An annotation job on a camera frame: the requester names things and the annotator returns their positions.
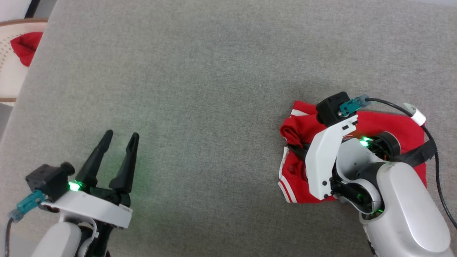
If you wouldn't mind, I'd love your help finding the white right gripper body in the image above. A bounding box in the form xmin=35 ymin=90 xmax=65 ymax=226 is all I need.
xmin=305 ymin=114 xmax=401 ymax=201

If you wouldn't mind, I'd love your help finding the grey fabric sofa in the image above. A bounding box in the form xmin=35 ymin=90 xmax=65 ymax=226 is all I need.
xmin=0 ymin=0 xmax=457 ymax=257

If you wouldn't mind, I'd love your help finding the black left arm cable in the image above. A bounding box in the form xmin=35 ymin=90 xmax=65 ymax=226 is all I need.
xmin=4 ymin=216 xmax=15 ymax=257

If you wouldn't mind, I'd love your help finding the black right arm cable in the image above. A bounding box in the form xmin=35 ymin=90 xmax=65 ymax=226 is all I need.
xmin=366 ymin=97 xmax=457 ymax=229

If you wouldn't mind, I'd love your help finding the teal camera connector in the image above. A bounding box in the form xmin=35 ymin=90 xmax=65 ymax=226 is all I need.
xmin=338 ymin=95 xmax=372 ymax=117
xmin=8 ymin=189 xmax=46 ymax=220

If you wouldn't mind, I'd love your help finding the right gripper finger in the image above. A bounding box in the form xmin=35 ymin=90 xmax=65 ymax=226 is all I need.
xmin=286 ymin=143 xmax=308 ymax=160

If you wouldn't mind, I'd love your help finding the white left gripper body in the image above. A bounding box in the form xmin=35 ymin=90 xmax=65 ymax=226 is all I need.
xmin=42 ymin=181 xmax=134 ymax=229

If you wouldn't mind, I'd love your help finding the teal left camera connector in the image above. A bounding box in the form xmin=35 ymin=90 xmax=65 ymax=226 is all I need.
xmin=8 ymin=189 xmax=46 ymax=220

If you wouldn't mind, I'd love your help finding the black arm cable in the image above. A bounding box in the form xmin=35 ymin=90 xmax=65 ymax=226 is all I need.
xmin=366 ymin=97 xmax=457 ymax=229
xmin=4 ymin=216 xmax=15 ymax=257

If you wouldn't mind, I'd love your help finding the red cloth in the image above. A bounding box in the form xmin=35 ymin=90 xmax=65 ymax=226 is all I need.
xmin=10 ymin=31 xmax=44 ymax=67

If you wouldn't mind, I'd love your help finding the teal right camera connector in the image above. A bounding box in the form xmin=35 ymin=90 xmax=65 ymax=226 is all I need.
xmin=338 ymin=95 xmax=372 ymax=117

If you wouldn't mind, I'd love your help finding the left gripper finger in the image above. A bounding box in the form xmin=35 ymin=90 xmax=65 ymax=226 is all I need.
xmin=74 ymin=130 xmax=114 ymax=190
xmin=109 ymin=132 xmax=140 ymax=195

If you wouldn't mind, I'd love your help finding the cream laundry basket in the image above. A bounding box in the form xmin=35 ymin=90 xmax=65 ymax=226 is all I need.
xmin=0 ymin=19 xmax=49 ymax=104

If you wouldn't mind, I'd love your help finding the red and white garment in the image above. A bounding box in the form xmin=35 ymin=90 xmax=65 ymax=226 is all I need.
xmin=278 ymin=100 xmax=438 ymax=204

